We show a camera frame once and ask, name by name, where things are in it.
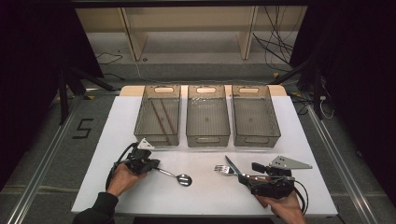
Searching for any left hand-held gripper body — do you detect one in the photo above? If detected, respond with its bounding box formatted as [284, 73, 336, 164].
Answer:
[125, 138, 155, 175]

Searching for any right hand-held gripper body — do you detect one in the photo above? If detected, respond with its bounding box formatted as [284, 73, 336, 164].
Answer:
[251, 155, 313, 200]

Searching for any knife with wooden handle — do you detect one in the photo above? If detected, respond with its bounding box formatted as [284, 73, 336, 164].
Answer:
[224, 155, 272, 182]

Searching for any fork with wooden handle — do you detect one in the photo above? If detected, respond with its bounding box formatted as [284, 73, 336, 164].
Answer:
[213, 164, 250, 179]

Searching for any steel spoon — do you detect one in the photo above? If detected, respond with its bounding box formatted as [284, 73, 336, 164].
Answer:
[154, 167, 193, 188]

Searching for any smoky clear plastic bin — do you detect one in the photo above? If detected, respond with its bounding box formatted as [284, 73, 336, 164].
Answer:
[185, 84, 232, 148]
[231, 84, 282, 148]
[134, 84, 182, 147]

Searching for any brown wooden chopstick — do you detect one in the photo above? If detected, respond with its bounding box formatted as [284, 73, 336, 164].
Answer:
[149, 99, 167, 138]
[160, 98, 177, 135]

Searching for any person's right hand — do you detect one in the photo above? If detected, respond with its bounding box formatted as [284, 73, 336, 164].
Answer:
[255, 194, 307, 224]

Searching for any person's left hand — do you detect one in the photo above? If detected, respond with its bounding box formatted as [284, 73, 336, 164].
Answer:
[106, 162, 148, 198]

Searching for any black metal stand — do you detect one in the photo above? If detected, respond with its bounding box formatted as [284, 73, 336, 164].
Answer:
[56, 65, 117, 126]
[270, 58, 325, 121]

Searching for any dark curtain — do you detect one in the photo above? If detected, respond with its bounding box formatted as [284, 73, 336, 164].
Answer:
[289, 0, 396, 200]
[0, 0, 106, 190]

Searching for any left hand-held gripper cable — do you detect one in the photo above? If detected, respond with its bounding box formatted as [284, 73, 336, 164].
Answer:
[105, 142, 138, 190]

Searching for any aluminium floor rail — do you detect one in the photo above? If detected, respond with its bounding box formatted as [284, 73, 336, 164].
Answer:
[305, 104, 380, 224]
[5, 95, 87, 224]

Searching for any white floor cable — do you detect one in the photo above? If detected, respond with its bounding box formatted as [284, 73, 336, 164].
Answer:
[134, 60, 188, 86]

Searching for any black floor cable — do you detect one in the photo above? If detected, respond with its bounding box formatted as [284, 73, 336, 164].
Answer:
[94, 51, 124, 66]

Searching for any tangle of black cables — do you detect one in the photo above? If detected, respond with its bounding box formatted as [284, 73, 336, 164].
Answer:
[251, 6, 296, 73]

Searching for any beige wooden desk frame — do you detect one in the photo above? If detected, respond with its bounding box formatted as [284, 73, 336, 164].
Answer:
[75, 6, 308, 62]

